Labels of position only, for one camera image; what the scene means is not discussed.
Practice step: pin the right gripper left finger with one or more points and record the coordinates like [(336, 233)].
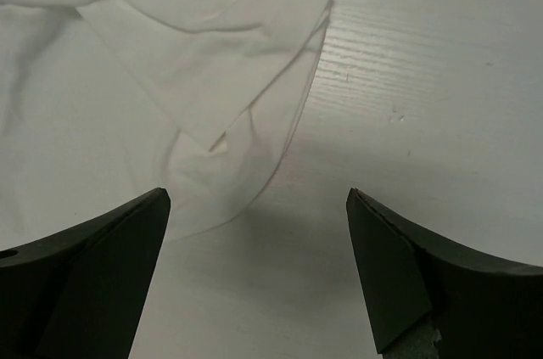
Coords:
[(80, 293)]

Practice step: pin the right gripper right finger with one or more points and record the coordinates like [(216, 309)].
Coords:
[(428, 296)]

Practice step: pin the white cartoon-print t-shirt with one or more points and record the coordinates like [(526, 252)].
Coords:
[(103, 100)]

